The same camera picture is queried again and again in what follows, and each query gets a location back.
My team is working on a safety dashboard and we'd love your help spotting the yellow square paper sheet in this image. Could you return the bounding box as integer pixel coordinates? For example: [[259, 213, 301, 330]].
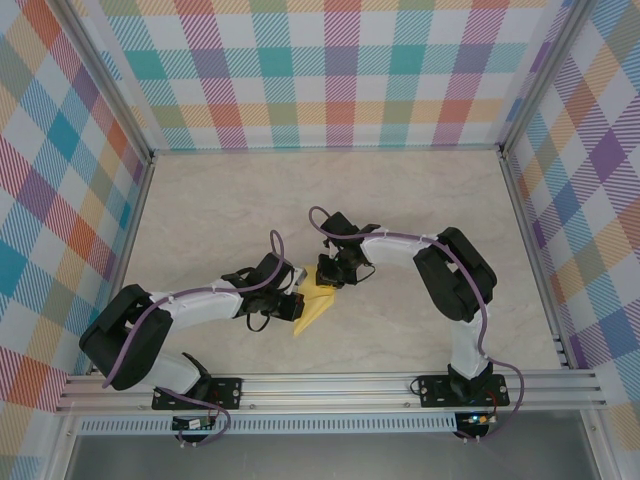
[[292, 263, 338, 338]]

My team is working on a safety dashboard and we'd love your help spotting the grey metal sheet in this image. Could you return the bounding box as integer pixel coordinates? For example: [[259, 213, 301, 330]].
[[64, 433, 601, 480]]

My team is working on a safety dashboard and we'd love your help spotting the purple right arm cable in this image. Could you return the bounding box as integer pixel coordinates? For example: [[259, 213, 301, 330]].
[[307, 205, 525, 444]]

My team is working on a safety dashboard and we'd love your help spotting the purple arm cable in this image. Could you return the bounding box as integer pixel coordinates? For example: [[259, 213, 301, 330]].
[[102, 228, 287, 448], [307, 205, 525, 444]]

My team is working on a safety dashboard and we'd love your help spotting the long aluminium mounting rail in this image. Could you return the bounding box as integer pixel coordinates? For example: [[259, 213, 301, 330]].
[[54, 369, 609, 414]]

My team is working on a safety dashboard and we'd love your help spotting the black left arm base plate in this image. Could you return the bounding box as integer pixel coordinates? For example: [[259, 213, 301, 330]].
[[151, 377, 245, 411]]

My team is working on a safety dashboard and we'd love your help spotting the slotted grey cable duct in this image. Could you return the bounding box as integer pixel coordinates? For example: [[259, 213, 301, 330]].
[[78, 412, 459, 435]]

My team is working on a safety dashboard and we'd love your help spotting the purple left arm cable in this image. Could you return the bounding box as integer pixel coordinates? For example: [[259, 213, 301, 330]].
[[102, 228, 287, 448]]

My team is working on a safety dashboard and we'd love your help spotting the aluminium table side rail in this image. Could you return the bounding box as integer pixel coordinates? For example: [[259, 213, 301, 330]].
[[498, 149, 576, 371], [87, 152, 157, 376]]

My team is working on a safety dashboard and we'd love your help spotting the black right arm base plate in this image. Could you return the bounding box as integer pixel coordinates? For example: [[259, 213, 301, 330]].
[[417, 373, 511, 409]]

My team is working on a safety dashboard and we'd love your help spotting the aluminium frame leg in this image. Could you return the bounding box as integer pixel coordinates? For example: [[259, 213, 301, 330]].
[[47, 414, 81, 480], [579, 407, 619, 480]]

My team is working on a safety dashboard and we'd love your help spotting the aluminium frame post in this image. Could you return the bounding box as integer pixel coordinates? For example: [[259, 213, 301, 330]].
[[58, 0, 155, 164], [498, 0, 591, 156]]

